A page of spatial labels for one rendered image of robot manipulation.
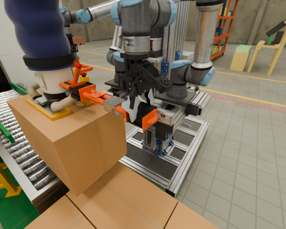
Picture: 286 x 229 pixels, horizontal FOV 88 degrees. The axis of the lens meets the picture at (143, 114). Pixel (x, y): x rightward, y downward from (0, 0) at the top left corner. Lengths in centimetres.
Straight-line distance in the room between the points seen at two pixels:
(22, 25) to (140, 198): 106
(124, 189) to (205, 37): 100
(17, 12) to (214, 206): 191
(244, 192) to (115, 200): 137
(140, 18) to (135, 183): 96
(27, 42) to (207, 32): 81
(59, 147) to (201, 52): 81
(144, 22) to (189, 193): 160
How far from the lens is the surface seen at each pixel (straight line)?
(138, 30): 42
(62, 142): 72
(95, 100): 64
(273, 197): 213
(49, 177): 132
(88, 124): 75
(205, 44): 88
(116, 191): 110
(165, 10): 50
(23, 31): 87
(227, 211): 181
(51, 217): 114
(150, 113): 48
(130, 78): 45
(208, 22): 85
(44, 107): 94
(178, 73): 98
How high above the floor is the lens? 148
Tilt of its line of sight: 32 degrees down
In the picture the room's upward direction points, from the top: straight up
